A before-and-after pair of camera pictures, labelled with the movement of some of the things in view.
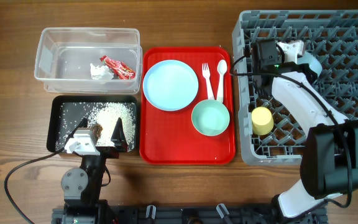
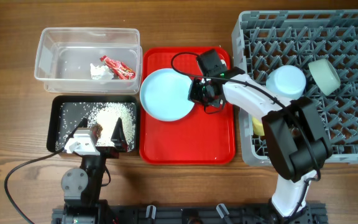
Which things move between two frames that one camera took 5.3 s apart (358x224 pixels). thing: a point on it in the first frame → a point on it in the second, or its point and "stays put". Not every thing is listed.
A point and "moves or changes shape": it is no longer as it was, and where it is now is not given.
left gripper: x=112 y=152 stays put
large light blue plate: x=170 y=85 moves or changes shape
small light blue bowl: x=314 y=63 moves or changes shape
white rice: x=106 y=114 stays put
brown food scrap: x=97 y=129 stays put
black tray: x=64 y=114 stays put
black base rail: x=199 y=214 stays put
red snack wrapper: x=119 y=69 stays put
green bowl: x=211 y=117 → x=325 y=76
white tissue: x=100 y=73 stays put
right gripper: x=302 y=69 → x=198 y=88
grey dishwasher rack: x=271 y=131 stays put
